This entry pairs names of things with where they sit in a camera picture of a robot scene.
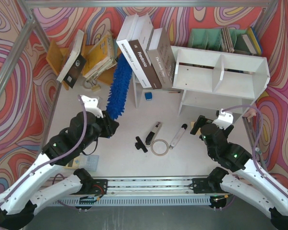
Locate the black and white book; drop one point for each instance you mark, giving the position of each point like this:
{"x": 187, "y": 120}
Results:
{"x": 73, "y": 62}

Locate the small white side shelf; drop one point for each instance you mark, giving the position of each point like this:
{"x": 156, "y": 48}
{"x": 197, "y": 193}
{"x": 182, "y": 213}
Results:
{"x": 138, "y": 90}

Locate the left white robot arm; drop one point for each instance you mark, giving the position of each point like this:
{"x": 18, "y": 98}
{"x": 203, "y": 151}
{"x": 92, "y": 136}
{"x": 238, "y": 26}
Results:
{"x": 20, "y": 203}

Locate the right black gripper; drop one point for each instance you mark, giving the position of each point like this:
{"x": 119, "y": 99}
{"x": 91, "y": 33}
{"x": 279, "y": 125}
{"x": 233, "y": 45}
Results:
{"x": 198, "y": 123}

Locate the grey black stapler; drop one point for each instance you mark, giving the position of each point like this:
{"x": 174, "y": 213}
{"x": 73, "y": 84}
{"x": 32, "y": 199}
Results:
{"x": 152, "y": 134}

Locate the white wooden bookshelf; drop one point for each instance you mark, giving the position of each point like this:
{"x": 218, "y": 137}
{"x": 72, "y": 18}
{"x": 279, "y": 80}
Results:
{"x": 214, "y": 80}

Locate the blue yellow book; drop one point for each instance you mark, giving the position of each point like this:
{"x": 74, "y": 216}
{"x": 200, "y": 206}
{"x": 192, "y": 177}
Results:
{"x": 255, "y": 40}

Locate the brown Fredonia book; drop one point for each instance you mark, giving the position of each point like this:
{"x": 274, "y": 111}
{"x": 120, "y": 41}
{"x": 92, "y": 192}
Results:
{"x": 140, "y": 42}

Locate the green desk organizer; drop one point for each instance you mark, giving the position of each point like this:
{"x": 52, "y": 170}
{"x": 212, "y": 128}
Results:
{"x": 212, "y": 39}

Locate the blue microfiber duster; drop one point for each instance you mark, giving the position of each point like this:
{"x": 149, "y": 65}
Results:
{"x": 119, "y": 88}

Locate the stack of yellow books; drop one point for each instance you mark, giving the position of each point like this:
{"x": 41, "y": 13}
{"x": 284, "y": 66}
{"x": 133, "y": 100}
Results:
{"x": 100, "y": 57}

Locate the black binder clip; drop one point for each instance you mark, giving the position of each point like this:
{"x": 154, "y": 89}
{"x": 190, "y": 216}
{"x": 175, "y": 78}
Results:
{"x": 140, "y": 145}

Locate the grey Lonely Ones book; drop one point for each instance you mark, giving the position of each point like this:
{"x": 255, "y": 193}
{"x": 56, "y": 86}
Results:
{"x": 162, "y": 57}

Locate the blue pencil sharpener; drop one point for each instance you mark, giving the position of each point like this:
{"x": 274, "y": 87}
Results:
{"x": 148, "y": 96}

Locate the silver black pen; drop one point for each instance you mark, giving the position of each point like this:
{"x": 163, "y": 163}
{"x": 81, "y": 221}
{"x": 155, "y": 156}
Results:
{"x": 178, "y": 136}

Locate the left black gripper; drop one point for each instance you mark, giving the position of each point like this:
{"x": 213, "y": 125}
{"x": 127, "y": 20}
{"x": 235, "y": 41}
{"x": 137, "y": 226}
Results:
{"x": 111, "y": 124}

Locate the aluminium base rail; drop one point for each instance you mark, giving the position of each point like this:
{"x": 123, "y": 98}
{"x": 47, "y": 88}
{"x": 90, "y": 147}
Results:
{"x": 156, "y": 192}

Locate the white Mademoiselle book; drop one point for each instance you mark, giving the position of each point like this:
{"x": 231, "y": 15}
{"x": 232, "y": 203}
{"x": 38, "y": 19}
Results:
{"x": 123, "y": 42}

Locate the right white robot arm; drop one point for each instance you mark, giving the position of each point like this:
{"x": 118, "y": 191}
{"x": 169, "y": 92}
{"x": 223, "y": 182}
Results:
{"x": 239, "y": 173}

